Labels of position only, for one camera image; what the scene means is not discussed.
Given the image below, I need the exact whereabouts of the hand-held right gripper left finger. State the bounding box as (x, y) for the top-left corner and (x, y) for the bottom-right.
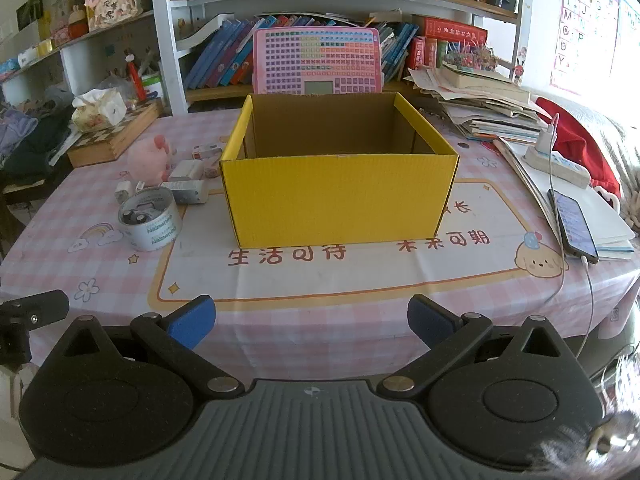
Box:
(47, 295), (246, 402)

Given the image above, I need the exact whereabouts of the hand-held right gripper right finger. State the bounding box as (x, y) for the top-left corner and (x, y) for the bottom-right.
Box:
(376, 295), (576, 402)

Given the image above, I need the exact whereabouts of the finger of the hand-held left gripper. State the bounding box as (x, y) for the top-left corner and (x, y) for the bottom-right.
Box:
(0, 319), (32, 367)
(0, 289), (70, 333)

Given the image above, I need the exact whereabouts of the white tape roll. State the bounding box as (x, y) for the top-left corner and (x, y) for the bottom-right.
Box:
(118, 187), (183, 252)

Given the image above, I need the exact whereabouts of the white charger adapter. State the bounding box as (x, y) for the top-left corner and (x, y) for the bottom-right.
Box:
(167, 160), (205, 182)
(161, 180), (209, 205)

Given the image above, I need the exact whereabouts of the yellow cardboard box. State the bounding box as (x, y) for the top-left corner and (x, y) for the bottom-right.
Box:
(219, 91), (460, 249)

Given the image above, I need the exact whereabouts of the pink plush toy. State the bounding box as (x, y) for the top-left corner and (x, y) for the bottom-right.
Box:
(126, 134), (176, 183)

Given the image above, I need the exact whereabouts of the pile of dark clothes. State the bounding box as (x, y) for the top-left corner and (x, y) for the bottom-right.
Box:
(0, 102), (76, 181)

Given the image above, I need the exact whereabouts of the black smartphone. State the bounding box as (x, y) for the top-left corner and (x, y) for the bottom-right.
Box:
(547, 188), (600, 265)

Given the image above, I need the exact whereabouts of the wooden chess board box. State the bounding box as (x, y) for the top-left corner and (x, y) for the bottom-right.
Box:
(66, 100), (165, 168)

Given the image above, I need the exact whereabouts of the white power strip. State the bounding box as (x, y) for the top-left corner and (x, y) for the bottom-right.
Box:
(521, 147), (592, 190)

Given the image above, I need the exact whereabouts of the white notebooks stack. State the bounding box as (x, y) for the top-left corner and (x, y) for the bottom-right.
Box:
(492, 137), (637, 261)

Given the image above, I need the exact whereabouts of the floral tissue box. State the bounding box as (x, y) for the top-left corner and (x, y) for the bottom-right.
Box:
(71, 88), (128, 133)

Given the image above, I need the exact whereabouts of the white plugged-in charger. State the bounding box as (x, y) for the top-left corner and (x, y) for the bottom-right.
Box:
(536, 127), (558, 157)

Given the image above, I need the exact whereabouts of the pile of papers and books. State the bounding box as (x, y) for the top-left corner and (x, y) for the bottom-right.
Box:
(404, 60), (551, 143)

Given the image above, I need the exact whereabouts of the red cloth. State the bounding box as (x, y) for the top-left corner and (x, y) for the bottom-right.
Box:
(535, 97), (623, 198)

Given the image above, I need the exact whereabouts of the white jar green label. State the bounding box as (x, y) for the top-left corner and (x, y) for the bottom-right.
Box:
(141, 74), (165, 101)

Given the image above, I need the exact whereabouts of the red marker tube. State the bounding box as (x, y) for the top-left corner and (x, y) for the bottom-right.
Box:
(126, 55), (147, 101)

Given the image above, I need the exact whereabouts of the grey blanket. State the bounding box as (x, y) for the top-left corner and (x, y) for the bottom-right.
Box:
(565, 95), (640, 221)

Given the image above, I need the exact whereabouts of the colourful spiky decoration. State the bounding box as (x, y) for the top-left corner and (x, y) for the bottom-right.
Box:
(442, 42), (498, 73)

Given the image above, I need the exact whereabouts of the row of books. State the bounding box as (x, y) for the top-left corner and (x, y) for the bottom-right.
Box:
(182, 12), (421, 88)

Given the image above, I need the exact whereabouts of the pink learning tablet toy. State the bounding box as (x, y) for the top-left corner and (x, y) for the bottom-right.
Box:
(251, 27), (385, 96)

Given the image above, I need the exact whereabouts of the red round jar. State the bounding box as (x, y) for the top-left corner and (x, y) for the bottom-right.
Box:
(67, 10), (90, 40)

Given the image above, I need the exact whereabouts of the white wooden bookshelf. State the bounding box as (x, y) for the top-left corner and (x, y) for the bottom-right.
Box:
(0, 0), (531, 116)

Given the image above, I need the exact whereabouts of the thick red book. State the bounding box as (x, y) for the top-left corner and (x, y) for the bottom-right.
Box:
(415, 16), (488, 41)

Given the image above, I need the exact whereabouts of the white charging cable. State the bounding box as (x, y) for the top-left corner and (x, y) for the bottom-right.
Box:
(542, 112), (601, 361)

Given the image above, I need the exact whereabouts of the pink alphabet wall poster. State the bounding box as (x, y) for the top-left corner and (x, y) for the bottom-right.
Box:
(550, 0), (621, 96)

